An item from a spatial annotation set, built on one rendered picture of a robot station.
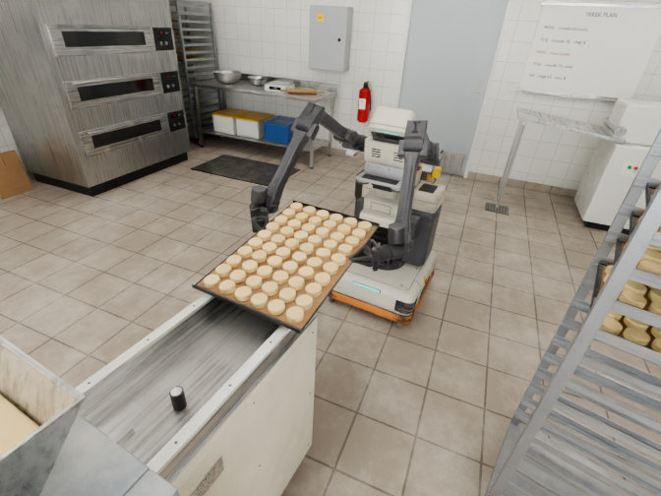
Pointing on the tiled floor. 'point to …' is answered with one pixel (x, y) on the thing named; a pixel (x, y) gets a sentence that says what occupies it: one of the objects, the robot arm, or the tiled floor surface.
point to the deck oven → (91, 91)
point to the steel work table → (270, 96)
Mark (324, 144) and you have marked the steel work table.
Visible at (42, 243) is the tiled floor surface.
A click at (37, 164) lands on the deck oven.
